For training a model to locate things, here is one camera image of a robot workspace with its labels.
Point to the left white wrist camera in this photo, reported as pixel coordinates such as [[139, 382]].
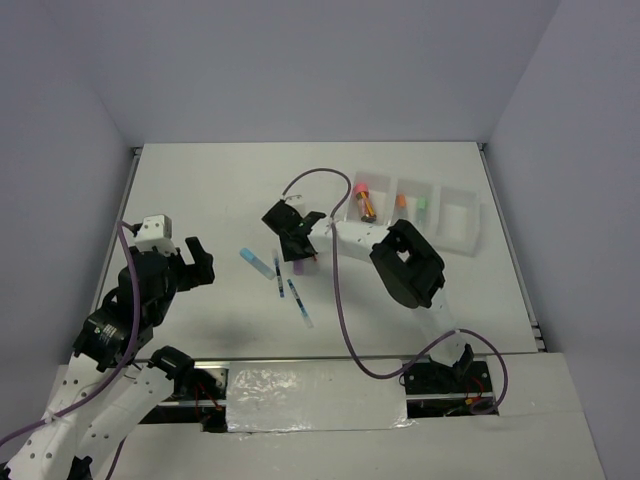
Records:
[[155, 234]]

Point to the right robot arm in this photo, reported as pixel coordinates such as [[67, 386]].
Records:
[[410, 269]]

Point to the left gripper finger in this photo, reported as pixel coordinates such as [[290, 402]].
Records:
[[196, 250], [201, 272]]

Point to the green highlighter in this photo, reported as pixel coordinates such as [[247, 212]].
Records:
[[422, 213]]

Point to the light blue pen refill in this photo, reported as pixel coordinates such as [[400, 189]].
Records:
[[304, 313]]

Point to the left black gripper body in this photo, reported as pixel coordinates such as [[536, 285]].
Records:
[[179, 277]]

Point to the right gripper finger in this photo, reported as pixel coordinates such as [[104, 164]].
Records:
[[306, 248], [289, 249]]

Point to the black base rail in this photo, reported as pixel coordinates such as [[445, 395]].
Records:
[[428, 395]]

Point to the clear three-compartment tray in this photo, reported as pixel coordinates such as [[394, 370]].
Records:
[[455, 223]]

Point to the pink capped lead tube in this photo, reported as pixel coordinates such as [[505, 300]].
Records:
[[366, 210]]

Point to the dark blue pen refill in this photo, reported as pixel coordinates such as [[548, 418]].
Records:
[[277, 269]]

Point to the silver foil sheet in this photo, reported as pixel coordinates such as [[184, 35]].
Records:
[[301, 396]]

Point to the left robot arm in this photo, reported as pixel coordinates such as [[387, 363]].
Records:
[[83, 425]]

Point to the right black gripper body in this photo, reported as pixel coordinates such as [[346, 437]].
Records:
[[289, 253]]

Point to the blue highlighter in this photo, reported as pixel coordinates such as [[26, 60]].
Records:
[[257, 263]]

